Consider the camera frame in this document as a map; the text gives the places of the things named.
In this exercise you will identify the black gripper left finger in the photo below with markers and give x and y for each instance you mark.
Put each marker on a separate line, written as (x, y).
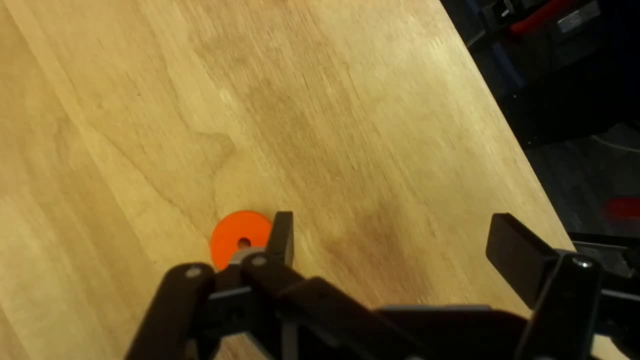
(266, 313)

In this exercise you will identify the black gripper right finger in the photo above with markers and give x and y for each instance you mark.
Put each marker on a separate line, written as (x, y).
(573, 307)

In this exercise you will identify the red bar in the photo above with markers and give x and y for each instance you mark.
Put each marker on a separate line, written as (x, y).
(542, 14)

